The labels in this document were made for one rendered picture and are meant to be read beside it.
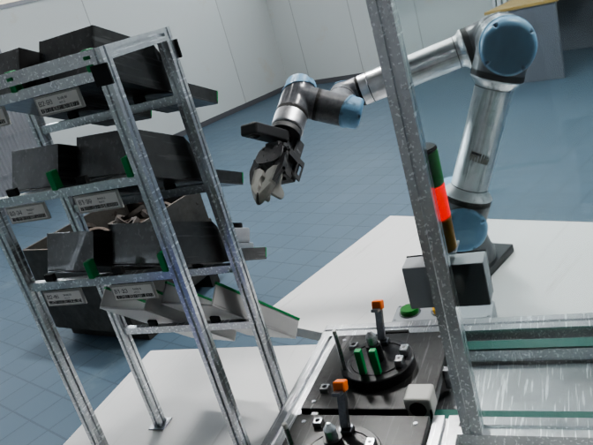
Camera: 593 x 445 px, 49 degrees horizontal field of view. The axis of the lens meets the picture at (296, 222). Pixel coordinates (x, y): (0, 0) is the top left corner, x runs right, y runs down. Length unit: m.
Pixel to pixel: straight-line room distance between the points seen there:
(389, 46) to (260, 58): 11.03
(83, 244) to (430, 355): 0.66
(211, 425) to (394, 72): 0.90
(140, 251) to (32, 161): 0.25
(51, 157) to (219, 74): 10.05
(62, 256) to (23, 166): 0.17
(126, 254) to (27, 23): 8.42
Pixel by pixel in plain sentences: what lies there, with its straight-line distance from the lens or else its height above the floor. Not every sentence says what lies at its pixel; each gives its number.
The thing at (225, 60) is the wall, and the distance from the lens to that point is 11.30.
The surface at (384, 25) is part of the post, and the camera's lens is 0.86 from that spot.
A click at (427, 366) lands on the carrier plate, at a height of 0.97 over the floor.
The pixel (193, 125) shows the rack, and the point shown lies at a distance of 1.12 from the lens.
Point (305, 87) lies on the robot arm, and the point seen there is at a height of 1.45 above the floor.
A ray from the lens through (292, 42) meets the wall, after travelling 12.00.
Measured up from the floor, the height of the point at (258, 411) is 0.86.
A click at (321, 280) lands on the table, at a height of 0.86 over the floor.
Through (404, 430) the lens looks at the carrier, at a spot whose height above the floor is 0.97.
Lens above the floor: 1.66
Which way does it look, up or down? 19 degrees down
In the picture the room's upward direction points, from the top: 16 degrees counter-clockwise
